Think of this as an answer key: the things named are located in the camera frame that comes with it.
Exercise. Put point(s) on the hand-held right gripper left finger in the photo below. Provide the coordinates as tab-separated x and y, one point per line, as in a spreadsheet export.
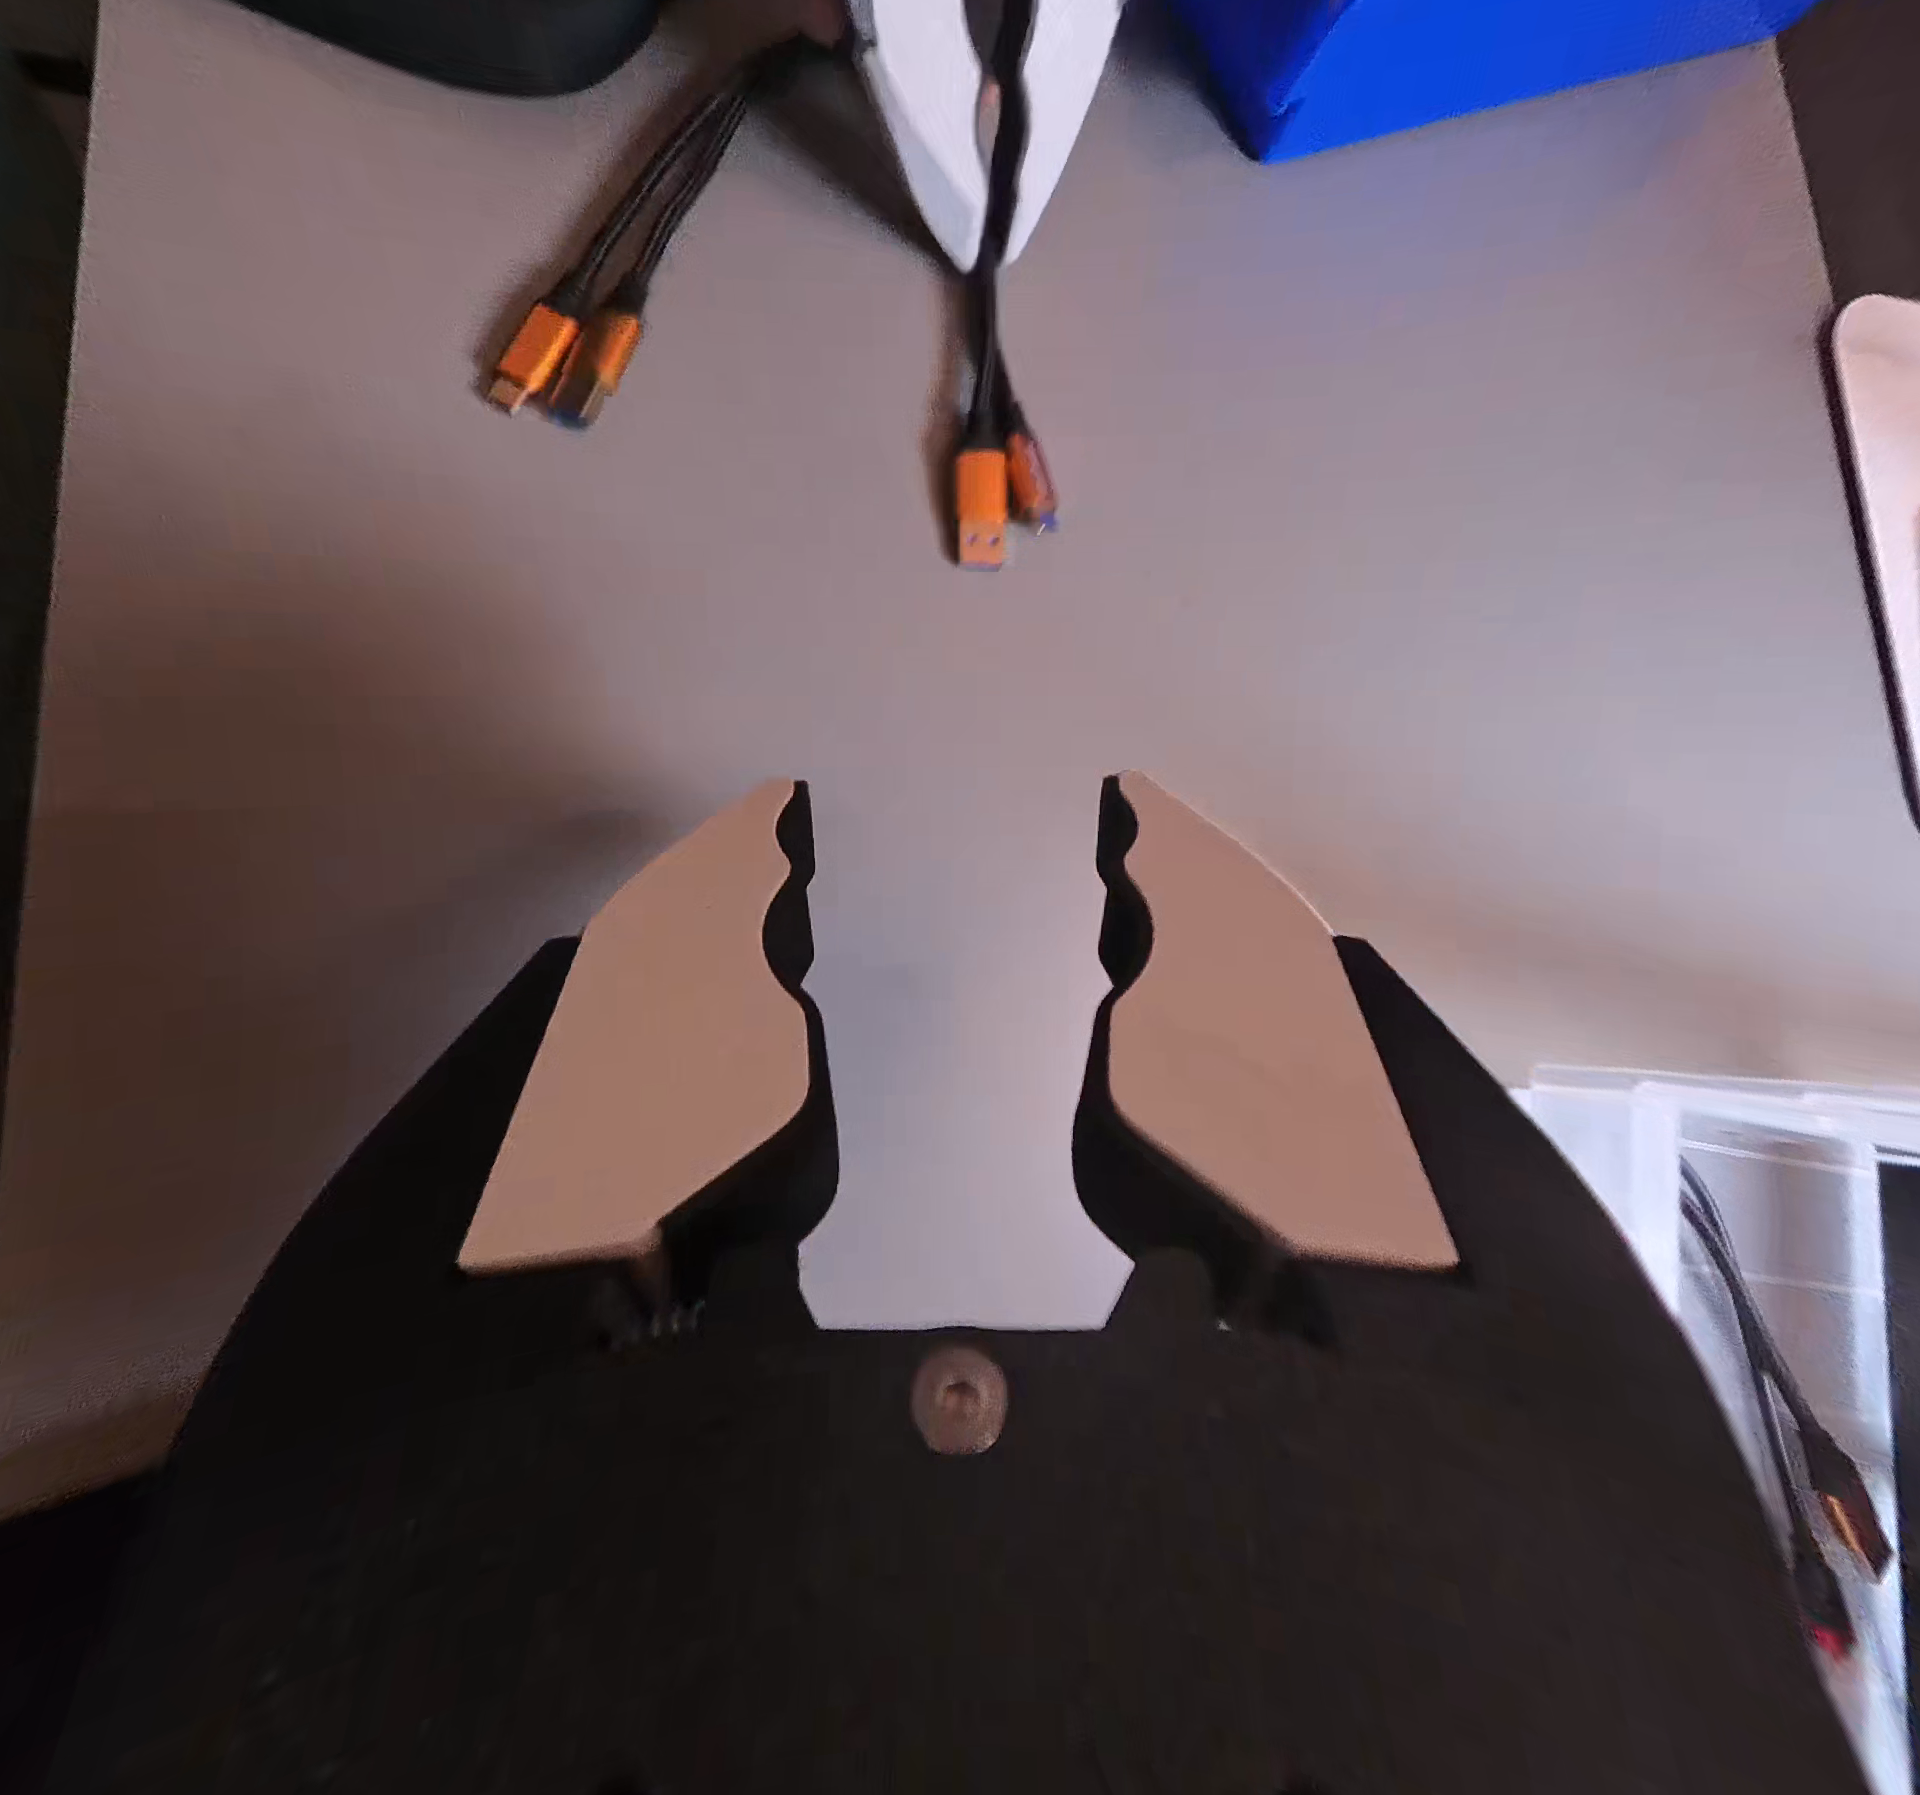
661	1059

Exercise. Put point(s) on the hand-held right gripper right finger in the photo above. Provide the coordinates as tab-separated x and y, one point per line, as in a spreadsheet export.
1260	1076

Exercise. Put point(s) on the clear plastic bin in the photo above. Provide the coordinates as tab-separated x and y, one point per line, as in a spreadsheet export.
1620	1150

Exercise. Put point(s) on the white document stand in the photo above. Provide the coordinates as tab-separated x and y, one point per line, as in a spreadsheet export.
1882	506

